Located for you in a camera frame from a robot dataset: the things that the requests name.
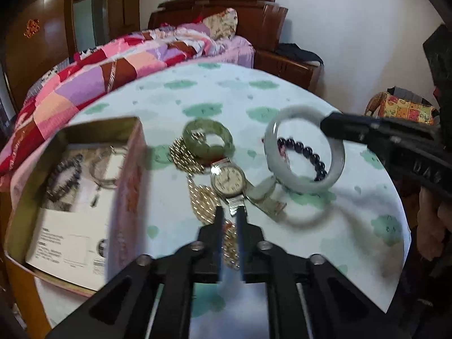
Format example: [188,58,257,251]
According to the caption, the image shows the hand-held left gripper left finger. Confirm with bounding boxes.
[46,207,227,339]

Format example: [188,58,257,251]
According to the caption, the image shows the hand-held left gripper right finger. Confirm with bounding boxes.
[236,207,399,339]

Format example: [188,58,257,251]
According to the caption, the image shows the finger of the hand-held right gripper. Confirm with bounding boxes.
[320,112,389,146]

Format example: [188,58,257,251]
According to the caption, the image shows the gold bead chain necklace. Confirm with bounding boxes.
[169,135,241,272]

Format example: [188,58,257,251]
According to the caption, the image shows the dark purple bead bracelet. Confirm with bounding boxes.
[277,136,330,182]

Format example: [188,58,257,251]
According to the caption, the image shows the silver wristwatch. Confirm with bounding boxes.
[209,156,248,217]

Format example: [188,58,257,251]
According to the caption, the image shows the pale grey jade bangle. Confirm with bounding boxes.
[264,105,346,194]

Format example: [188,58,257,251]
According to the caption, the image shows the green jade bangle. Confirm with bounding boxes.
[182,120,234,158]

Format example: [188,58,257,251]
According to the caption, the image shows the pink tin box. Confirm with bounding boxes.
[4,116,149,298]

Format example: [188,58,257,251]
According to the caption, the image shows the person's right hand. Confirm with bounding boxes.
[418,186,452,260]

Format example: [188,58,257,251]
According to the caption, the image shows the colourful patterned bag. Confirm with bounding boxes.
[365,91,439,125]

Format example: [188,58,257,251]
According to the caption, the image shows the wooden nightstand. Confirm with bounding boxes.
[253,47,323,95]

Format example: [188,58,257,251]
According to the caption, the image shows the dark clothes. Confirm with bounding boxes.
[275,42,324,66]

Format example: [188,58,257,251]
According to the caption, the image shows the thin silver bangle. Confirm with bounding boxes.
[88,146,128,188]

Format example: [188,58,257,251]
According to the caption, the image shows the wooden bed headboard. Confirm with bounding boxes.
[147,0,289,54]

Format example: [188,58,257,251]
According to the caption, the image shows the printed paper sheet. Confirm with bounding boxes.
[25,144,119,287]

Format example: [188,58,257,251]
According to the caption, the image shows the floral pillow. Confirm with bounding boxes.
[203,8,238,40]

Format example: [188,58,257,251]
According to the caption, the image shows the pink patchwork quilt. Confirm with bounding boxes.
[0,22,216,192]

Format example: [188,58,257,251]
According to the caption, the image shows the brown wooden wardrobe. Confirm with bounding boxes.
[4,0,142,111]

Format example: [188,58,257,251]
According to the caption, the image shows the red paper decoration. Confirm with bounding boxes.
[23,19,40,39]

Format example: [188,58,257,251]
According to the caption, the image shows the grey bead bracelet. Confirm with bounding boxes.
[45,153,86,206]

